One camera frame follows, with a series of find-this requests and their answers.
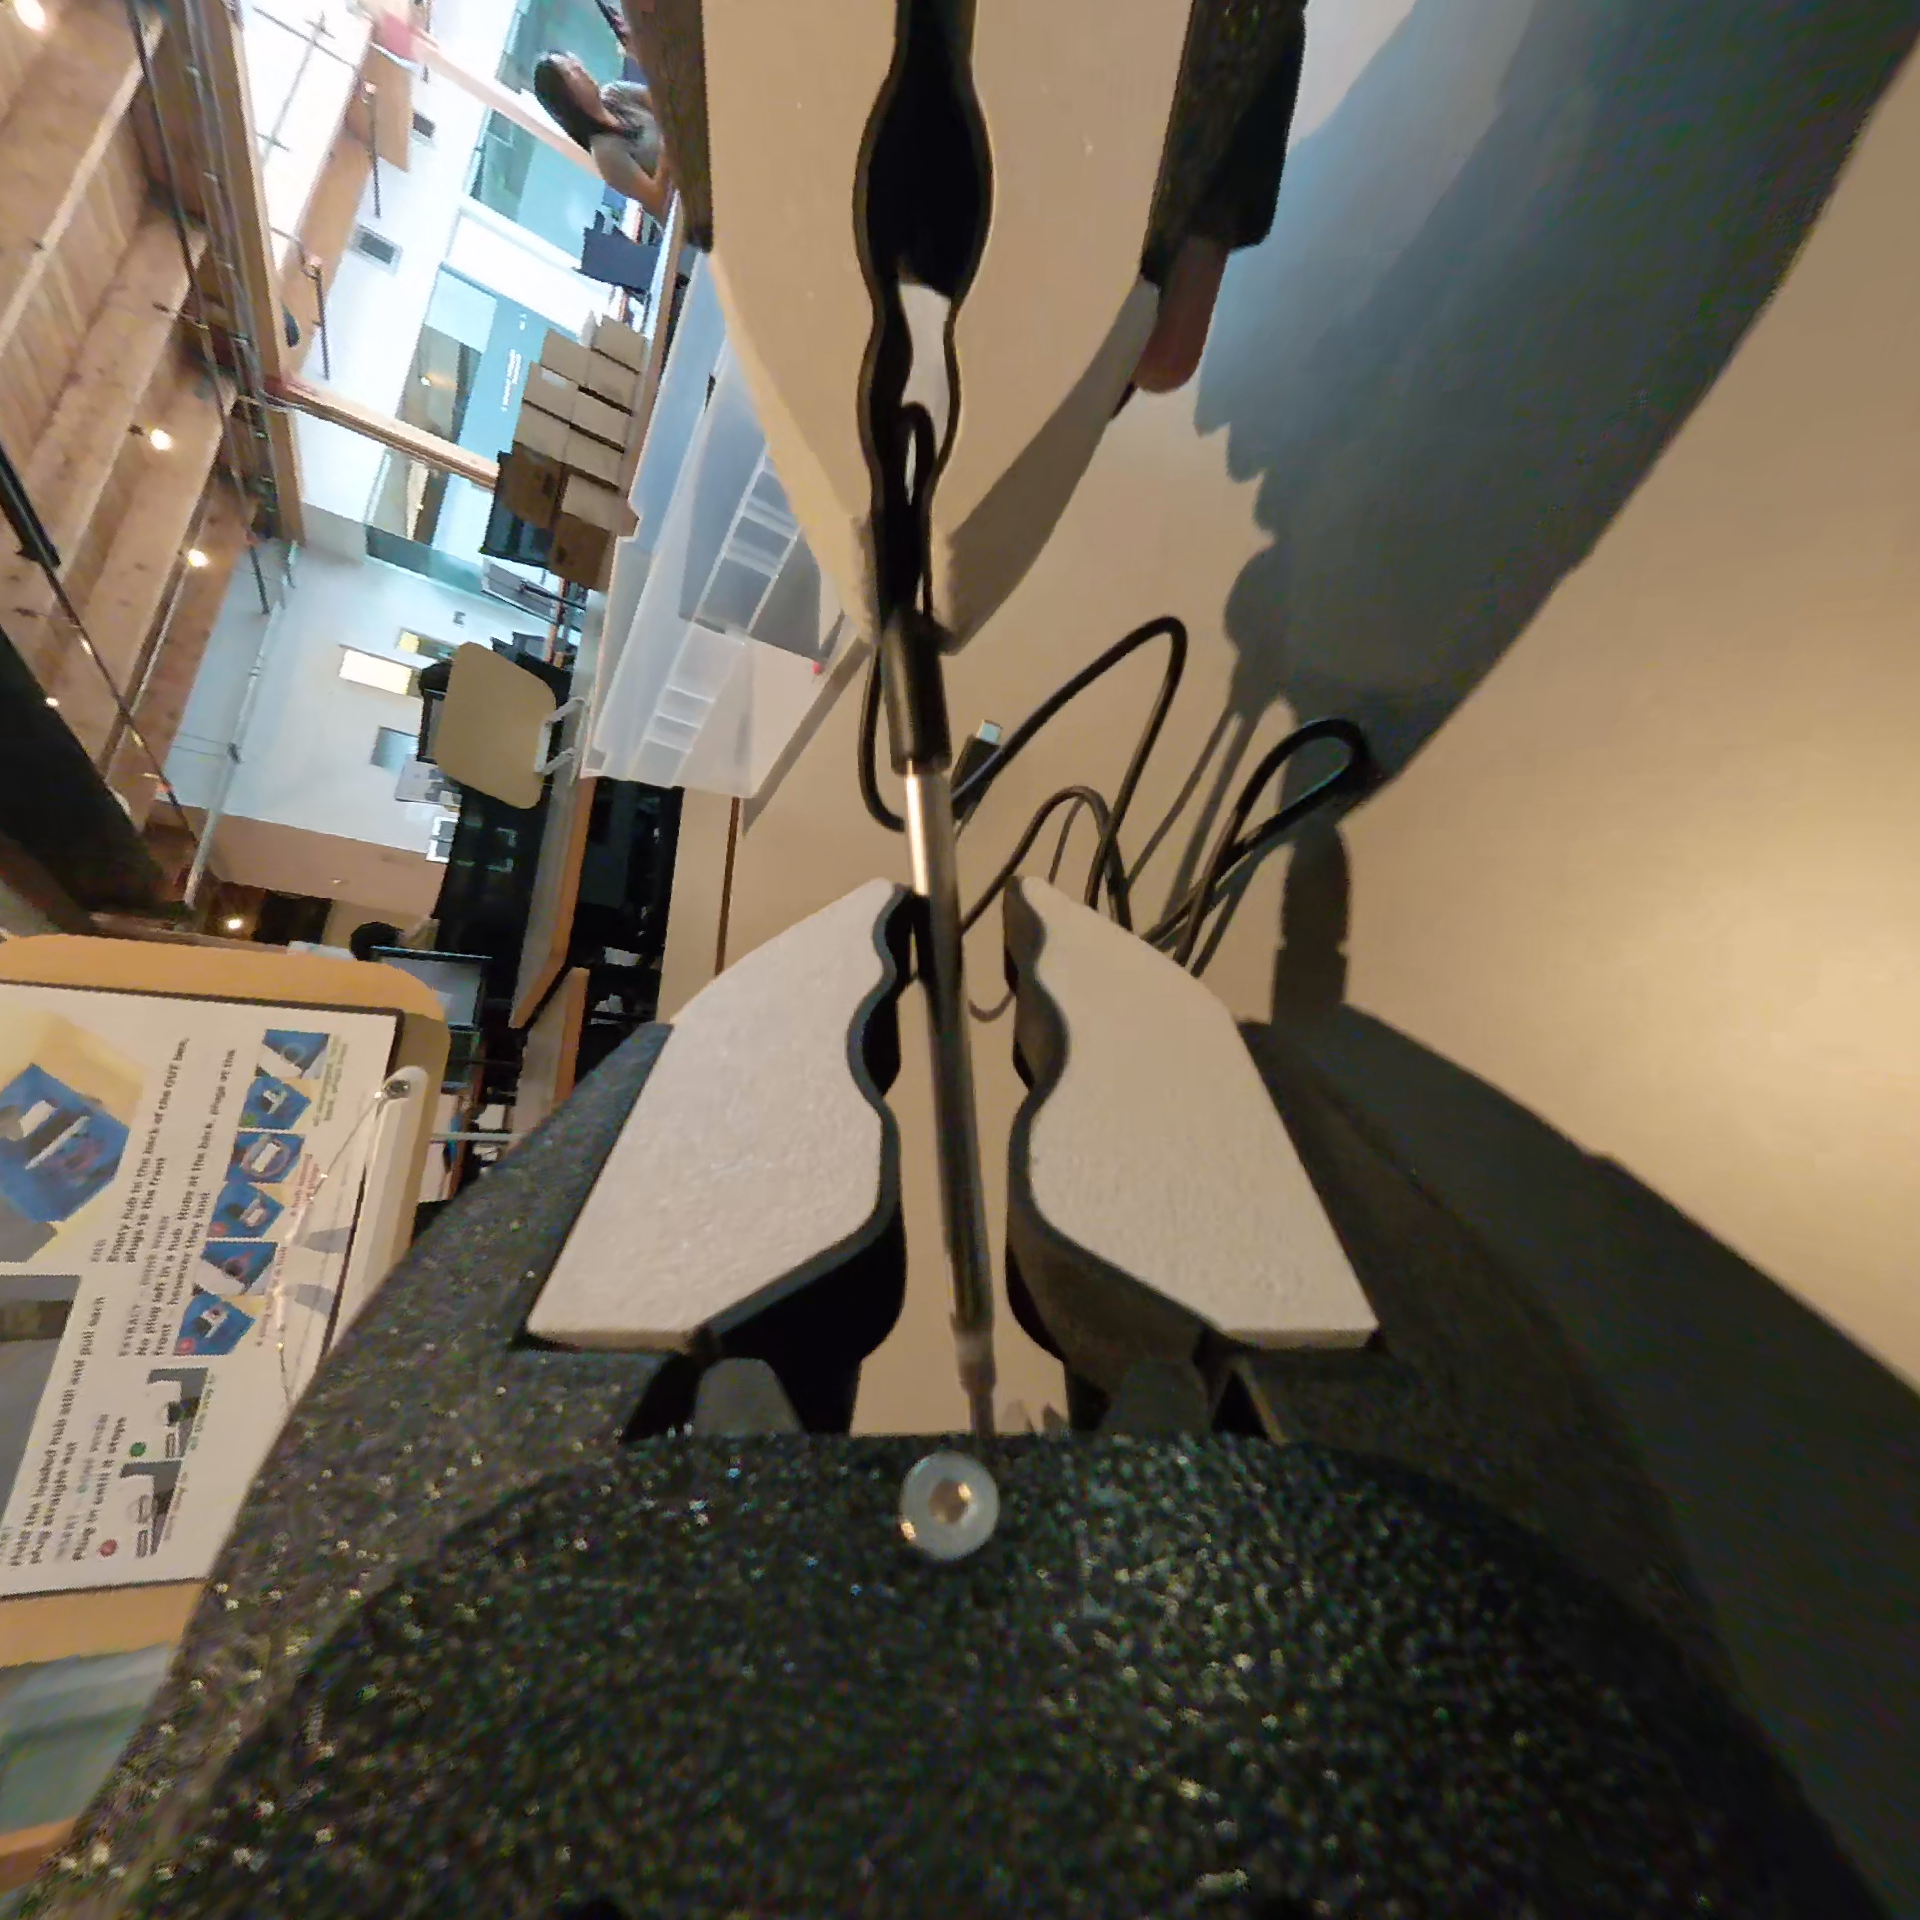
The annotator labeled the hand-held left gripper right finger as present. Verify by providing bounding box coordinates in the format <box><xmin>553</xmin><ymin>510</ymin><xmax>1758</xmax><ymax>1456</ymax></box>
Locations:
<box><xmin>1002</xmin><ymin>878</ymin><xmax>1384</xmax><ymax>1443</ymax></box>

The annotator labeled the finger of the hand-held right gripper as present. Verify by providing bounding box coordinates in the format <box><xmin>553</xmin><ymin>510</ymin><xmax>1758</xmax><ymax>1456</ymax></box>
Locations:
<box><xmin>699</xmin><ymin>0</ymin><xmax>905</xmax><ymax>646</ymax></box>
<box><xmin>928</xmin><ymin>0</ymin><xmax>1203</xmax><ymax>645</ymax></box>

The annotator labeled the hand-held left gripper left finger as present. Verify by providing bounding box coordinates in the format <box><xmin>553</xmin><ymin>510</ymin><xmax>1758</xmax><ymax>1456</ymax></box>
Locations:
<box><xmin>527</xmin><ymin>880</ymin><xmax>912</xmax><ymax>1440</ymax></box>

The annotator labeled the white usb hub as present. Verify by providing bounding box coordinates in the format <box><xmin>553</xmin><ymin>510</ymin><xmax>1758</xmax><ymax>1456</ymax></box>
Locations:
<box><xmin>900</xmin><ymin>756</ymin><xmax>1000</xmax><ymax>1325</ymax></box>

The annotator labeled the clear plastic bin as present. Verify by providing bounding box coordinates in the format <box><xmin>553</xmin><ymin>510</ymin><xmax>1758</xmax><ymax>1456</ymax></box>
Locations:
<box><xmin>584</xmin><ymin>247</ymin><xmax>876</xmax><ymax>798</ymax></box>

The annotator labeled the black-plug usb cable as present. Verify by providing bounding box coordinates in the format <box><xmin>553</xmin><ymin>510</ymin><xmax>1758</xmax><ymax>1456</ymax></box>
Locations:
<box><xmin>856</xmin><ymin>404</ymin><xmax>1370</xmax><ymax>980</ymax></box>

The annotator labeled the person's right hand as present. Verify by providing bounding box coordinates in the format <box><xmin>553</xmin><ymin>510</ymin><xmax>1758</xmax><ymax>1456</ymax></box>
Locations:
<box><xmin>1131</xmin><ymin>239</ymin><xmax>1233</xmax><ymax>395</ymax></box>

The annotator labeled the stack of cardboard boxes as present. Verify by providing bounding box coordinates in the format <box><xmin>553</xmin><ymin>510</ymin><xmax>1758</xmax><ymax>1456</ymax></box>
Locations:
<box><xmin>480</xmin><ymin>315</ymin><xmax>654</xmax><ymax>590</ymax></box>

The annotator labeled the rounded beige board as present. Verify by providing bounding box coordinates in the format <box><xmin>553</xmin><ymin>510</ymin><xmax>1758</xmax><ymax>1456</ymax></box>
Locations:
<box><xmin>442</xmin><ymin>643</ymin><xmax>576</xmax><ymax>812</ymax></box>

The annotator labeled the instruction sheet on stand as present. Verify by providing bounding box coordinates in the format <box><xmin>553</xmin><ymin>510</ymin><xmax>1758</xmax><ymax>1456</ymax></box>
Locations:
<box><xmin>0</xmin><ymin>933</ymin><xmax>454</xmax><ymax>1667</ymax></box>

